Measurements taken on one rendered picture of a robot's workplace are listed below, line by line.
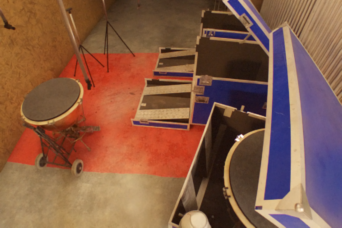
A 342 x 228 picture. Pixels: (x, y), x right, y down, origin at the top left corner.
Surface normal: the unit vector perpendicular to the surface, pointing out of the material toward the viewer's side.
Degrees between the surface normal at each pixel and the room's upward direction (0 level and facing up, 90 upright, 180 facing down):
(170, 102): 2
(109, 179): 0
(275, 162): 52
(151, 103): 2
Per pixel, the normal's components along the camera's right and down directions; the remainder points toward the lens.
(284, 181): -0.73, -0.64
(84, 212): 0.00, -0.70
